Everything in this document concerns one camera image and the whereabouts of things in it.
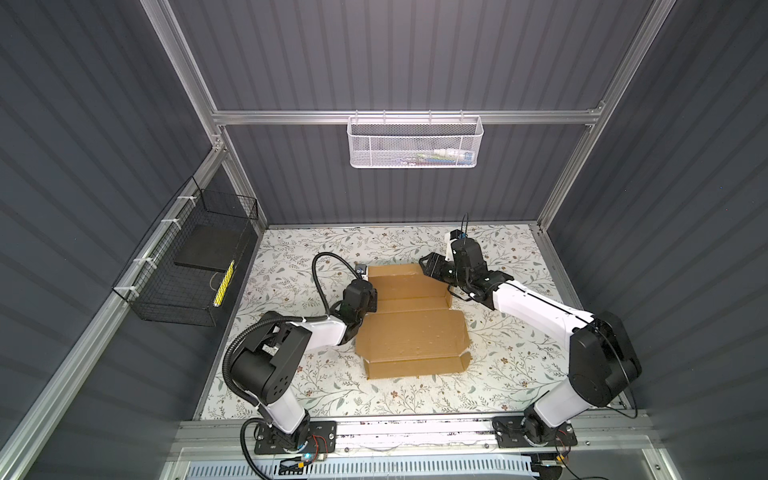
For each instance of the white wire mesh basket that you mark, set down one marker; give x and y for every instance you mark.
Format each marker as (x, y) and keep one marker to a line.
(377, 141)

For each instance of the pens in white basket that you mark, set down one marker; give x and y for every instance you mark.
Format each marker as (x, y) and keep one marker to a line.
(449, 158)

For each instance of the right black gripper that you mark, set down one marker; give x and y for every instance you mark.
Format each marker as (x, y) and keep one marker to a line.
(434, 265)

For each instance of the black foam pad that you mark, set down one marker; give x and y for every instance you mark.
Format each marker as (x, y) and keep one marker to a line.
(210, 248)

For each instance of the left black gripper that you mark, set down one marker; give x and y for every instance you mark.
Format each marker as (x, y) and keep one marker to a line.
(371, 306)

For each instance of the aluminium mounting rail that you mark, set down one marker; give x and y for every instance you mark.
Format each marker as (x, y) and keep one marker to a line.
(410, 434)

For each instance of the brown cardboard box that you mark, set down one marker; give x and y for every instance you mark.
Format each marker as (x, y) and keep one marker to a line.
(415, 331)

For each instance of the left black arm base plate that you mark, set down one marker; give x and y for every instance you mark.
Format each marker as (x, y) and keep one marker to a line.
(310, 437)

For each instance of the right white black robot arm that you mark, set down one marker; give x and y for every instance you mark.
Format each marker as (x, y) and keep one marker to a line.
(602, 361)

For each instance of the yellow marker pen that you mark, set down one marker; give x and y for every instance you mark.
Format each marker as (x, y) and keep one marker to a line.
(224, 285)

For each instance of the floral patterned table mat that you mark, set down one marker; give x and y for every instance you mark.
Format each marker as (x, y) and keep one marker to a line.
(511, 365)

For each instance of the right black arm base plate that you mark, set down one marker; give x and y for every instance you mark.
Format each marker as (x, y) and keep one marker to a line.
(519, 431)

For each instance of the black wire basket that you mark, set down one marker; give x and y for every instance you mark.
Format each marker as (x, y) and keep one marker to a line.
(158, 291)

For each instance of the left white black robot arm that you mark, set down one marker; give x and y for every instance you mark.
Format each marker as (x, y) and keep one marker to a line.
(260, 363)

